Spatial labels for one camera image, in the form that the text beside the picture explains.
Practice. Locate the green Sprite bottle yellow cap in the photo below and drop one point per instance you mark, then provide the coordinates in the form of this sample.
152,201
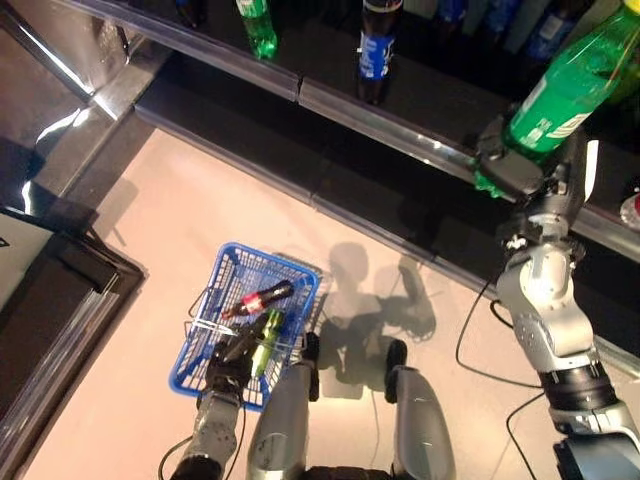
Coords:
565,95
257,30

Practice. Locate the black robot pelvis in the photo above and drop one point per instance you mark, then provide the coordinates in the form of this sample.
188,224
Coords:
350,474

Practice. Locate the small Coca-Cola bottle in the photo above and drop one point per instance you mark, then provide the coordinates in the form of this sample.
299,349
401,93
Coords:
260,300

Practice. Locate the silver left robot leg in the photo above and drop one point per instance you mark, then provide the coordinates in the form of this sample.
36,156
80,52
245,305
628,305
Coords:
280,415

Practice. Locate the silver right robot leg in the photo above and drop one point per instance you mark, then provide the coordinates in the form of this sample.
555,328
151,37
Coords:
420,415

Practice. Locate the black shelf with clear rail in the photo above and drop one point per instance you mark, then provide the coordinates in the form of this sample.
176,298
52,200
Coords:
440,95

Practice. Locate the white sign board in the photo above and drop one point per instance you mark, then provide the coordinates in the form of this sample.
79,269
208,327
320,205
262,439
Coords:
20,260

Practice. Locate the blue plastic shopping basket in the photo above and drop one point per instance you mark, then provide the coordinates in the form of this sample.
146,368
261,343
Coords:
182,387

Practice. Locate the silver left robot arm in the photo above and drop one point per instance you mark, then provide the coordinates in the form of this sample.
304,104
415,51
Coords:
215,430

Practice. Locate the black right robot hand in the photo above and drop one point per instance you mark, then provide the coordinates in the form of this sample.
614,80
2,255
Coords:
515,175

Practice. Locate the dark display cabinet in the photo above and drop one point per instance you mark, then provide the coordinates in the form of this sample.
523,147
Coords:
60,310

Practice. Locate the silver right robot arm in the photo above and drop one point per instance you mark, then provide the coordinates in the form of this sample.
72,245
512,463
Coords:
545,300

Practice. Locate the silver robot leg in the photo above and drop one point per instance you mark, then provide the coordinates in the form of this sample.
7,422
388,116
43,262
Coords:
420,415
280,415

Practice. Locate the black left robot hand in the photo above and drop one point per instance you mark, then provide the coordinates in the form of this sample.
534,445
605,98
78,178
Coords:
230,365

